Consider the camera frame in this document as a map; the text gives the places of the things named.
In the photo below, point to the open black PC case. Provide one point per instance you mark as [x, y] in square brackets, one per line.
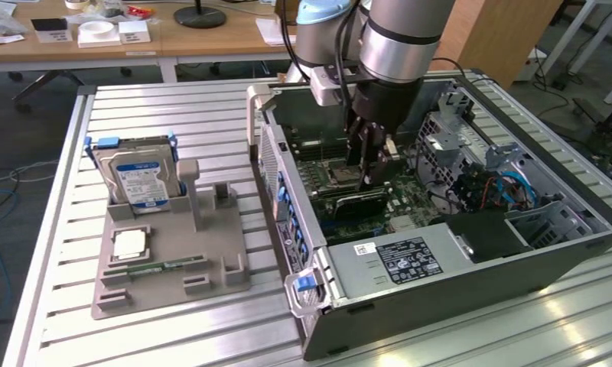
[439, 298]

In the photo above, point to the green motherboard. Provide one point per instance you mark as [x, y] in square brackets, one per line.
[414, 199]

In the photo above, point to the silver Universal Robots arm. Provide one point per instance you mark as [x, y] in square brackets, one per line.
[398, 49]

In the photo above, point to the black round lamp base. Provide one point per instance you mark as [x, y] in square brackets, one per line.
[200, 17]

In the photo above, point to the white tape roll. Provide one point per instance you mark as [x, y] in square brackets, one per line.
[96, 28]

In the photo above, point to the grey parts rack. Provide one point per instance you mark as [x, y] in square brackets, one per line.
[173, 244]

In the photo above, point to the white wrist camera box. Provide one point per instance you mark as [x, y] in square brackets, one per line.
[327, 88]

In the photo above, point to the black chair base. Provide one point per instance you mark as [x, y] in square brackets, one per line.
[23, 101]

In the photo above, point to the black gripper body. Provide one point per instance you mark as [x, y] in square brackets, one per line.
[387, 103]

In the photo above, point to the wooden desk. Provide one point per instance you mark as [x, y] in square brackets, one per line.
[56, 51]

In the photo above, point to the silver CPU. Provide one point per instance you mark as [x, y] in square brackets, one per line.
[129, 245]

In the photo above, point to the white paper stack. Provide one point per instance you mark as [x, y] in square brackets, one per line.
[272, 32]

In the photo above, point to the white label card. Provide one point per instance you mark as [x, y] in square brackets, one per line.
[5, 39]

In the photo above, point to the grey metal disk bay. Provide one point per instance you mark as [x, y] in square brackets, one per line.
[556, 221]

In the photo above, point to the hard disk in blue caddy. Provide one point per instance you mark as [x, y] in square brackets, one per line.
[137, 183]

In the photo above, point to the plain white box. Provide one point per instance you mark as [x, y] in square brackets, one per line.
[133, 32]

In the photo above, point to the graphics card with metal bracket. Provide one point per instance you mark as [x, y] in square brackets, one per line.
[362, 206]

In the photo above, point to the clear plastic bag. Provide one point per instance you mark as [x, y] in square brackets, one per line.
[0, 17]

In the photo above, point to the red packet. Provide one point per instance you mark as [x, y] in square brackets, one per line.
[140, 11]

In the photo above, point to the flat white box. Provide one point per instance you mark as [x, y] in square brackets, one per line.
[99, 42]

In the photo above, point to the perforated metal drive cage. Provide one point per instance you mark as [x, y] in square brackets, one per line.
[448, 149]

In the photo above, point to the blue case latch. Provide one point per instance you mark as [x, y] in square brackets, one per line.
[303, 284]

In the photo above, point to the green RAM stick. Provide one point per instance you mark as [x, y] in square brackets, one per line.
[148, 269]

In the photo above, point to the black installed RAM stick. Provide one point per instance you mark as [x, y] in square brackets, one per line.
[328, 195]

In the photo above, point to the grey power supply unit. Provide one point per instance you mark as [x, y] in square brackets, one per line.
[356, 275]

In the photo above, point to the CPU socket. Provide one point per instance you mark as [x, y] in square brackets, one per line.
[344, 175]

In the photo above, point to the white box with black top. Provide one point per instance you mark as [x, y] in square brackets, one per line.
[53, 32]

